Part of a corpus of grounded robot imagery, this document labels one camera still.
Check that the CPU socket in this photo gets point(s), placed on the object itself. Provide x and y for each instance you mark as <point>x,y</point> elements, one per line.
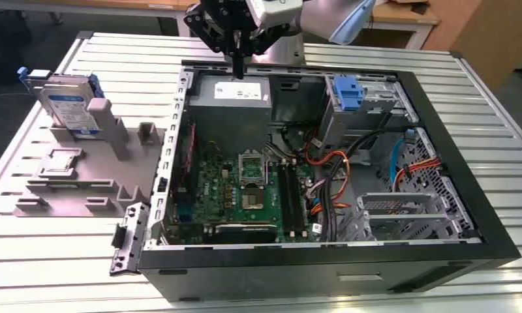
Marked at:
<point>254,200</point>

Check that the thin locking lever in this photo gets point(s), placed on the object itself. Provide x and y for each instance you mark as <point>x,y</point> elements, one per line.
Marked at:
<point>268,172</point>

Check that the grey metal disk bay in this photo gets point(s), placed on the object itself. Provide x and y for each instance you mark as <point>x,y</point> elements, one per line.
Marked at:
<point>396,196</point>

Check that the hard disk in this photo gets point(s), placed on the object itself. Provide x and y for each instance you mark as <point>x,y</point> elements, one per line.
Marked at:
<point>71,111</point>

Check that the grey metal drive cage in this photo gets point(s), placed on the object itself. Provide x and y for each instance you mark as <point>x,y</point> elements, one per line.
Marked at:
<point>374,114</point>

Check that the grey power supply unit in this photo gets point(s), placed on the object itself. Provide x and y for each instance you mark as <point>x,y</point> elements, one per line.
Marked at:
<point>230,117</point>

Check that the green RAM stick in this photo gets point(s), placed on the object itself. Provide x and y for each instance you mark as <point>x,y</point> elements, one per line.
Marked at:
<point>66,186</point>

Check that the blue expansion slot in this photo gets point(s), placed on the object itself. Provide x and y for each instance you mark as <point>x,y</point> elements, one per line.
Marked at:
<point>185,213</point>

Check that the wooden desk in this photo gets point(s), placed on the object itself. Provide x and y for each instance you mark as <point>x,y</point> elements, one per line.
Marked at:
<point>409,16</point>

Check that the black fan shroud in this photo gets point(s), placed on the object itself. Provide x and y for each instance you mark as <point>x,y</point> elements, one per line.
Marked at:
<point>296,104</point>

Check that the black graphics card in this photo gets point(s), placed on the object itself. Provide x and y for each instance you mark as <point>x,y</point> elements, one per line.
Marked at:
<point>243,229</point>

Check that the brown wooden cabinet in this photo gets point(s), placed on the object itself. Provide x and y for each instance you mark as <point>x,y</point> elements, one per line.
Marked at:
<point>496,32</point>

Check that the black PC case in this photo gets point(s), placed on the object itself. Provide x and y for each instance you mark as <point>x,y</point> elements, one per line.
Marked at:
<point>265,274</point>

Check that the grey parts rack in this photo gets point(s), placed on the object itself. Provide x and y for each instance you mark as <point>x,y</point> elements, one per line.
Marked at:
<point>95,169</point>

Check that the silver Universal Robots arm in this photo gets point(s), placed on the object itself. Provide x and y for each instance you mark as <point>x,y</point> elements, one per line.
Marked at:
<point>288,49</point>

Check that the green motherboard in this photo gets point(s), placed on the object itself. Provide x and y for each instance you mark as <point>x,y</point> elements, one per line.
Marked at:
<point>218,182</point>

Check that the grey card retention bracket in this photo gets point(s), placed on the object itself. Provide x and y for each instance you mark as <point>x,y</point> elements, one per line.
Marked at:
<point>133,234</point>

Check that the black RAM slot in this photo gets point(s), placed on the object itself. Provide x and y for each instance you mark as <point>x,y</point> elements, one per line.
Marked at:
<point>297,195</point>

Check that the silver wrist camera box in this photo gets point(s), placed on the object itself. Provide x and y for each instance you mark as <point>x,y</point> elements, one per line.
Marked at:
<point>274,13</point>

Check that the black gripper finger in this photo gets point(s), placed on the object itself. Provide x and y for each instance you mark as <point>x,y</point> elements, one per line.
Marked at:
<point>265,42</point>
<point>209,36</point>

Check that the blue plastic drive latch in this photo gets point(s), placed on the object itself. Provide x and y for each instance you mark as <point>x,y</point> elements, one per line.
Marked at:
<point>348,94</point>

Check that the silver CPU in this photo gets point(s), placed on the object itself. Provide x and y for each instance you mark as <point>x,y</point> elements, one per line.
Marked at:
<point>60,160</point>

